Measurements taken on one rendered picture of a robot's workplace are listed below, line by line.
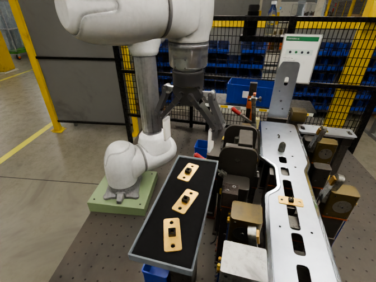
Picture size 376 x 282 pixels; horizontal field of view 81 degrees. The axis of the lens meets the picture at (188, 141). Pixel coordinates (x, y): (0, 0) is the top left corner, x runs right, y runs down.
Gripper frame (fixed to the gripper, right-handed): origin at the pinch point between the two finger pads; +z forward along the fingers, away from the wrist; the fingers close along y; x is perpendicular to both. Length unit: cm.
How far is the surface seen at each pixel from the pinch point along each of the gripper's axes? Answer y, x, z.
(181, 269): 11.7, -27.4, 11.1
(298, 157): 34, 49, 27
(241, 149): 12.7, 15.9, 8.7
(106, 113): -202, 159, 97
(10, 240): -152, -11, 128
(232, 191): 13.7, 4.3, 17.5
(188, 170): 0.6, -0.5, 10.3
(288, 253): 33.2, -2.5, 27.3
